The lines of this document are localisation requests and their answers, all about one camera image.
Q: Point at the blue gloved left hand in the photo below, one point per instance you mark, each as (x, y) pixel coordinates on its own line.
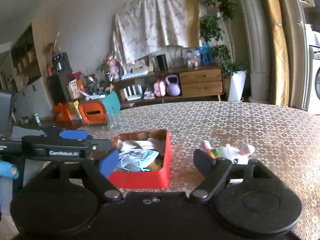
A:
(9, 173)

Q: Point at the red tin box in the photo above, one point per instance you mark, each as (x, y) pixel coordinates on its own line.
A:
(149, 179)

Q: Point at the purple kettlebell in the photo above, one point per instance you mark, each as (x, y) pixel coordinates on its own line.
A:
(173, 88)

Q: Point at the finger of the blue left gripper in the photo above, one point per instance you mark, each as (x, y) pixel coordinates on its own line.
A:
(74, 134)

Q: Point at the white front-load washing machine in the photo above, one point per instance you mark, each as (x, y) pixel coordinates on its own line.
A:
(312, 102)

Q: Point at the floral draped cloth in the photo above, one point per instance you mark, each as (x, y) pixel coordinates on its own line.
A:
(143, 27)

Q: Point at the orange storage bin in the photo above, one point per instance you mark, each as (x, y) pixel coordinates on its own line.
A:
(93, 112)

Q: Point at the white pink plush bunny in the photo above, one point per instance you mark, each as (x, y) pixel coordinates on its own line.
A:
(235, 155)

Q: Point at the wooden drawer cabinet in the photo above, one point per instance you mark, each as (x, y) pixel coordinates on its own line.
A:
(202, 82)

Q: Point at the blue wet wipe packet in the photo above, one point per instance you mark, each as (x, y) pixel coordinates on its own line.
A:
(137, 160)

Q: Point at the gold lace tablecloth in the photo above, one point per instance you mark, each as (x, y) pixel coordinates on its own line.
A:
(286, 141)

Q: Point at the pink toy case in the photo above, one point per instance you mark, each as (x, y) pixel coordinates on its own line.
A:
(159, 88)

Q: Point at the gold curtain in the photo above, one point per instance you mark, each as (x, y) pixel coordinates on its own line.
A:
(280, 69)

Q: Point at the right gripper dark padded right finger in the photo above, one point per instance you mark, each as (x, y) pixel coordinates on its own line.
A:
(215, 173)

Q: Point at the potted green plant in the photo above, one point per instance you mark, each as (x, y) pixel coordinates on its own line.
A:
(215, 28)

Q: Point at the teal storage bin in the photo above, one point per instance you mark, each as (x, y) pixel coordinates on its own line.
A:
(111, 103)

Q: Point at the yellow rubber duck toy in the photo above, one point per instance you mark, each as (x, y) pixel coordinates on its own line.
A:
(156, 165)

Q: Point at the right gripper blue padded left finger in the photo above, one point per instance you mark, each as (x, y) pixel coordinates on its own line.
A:
(94, 174)

